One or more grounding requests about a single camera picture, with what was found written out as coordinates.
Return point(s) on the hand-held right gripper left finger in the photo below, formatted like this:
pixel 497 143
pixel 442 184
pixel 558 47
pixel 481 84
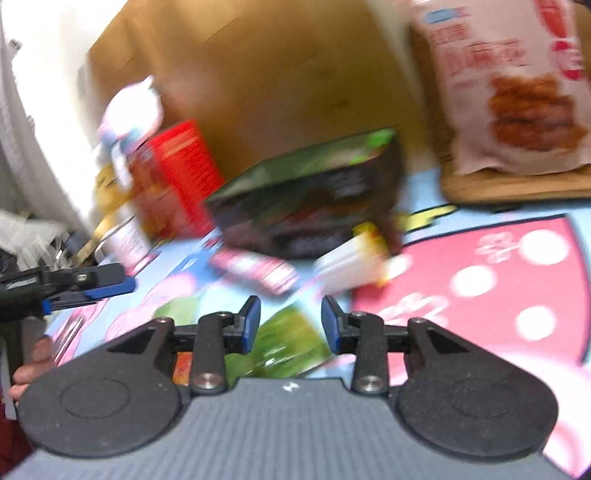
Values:
pixel 250 321

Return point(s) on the printed cartoon blanket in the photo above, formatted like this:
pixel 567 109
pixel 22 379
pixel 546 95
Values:
pixel 461 332

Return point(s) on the large cardboard box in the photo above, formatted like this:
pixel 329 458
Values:
pixel 277 69

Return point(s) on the white yellow snack packet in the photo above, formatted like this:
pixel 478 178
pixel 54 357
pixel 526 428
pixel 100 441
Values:
pixel 351 263

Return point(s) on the crumpled clear plastic bag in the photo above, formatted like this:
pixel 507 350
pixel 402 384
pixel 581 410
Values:
pixel 27 230

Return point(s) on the red orange snack packet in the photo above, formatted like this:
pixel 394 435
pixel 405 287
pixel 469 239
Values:
pixel 182 369

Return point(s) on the pink white snack packet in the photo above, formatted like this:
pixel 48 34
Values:
pixel 258 270

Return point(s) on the red snack box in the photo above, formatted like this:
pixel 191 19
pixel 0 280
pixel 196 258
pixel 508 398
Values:
pixel 184 175

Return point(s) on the yellow white snack box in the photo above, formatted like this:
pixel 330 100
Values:
pixel 124 235

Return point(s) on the pink snack bag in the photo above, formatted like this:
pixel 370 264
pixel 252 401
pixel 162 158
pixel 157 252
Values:
pixel 498 92

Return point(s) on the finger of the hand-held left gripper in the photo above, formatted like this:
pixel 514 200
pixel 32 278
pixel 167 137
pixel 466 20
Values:
pixel 69 303
pixel 113 288

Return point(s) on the white blue snack packet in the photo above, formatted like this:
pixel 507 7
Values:
pixel 131 110

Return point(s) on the green snack packet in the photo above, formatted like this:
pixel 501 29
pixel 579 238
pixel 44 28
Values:
pixel 286 337

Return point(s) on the person's left hand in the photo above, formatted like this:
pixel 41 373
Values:
pixel 32 369

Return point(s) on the dark snack box green top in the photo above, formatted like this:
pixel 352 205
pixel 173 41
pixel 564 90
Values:
pixel 304 212

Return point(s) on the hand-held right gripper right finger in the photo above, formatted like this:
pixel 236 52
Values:
pixel 330 323

